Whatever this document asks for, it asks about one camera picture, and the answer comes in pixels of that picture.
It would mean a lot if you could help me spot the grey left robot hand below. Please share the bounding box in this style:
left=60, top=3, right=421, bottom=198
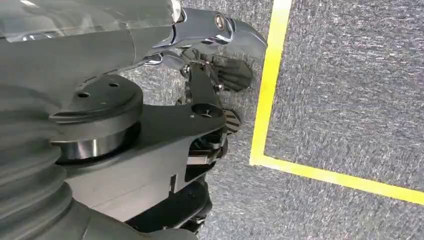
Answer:
left=0, top=0, right=269, bottom=233

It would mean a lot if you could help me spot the yellow floor tape square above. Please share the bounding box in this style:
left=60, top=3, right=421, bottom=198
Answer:
left=249, top=0, right=424, bottom=206

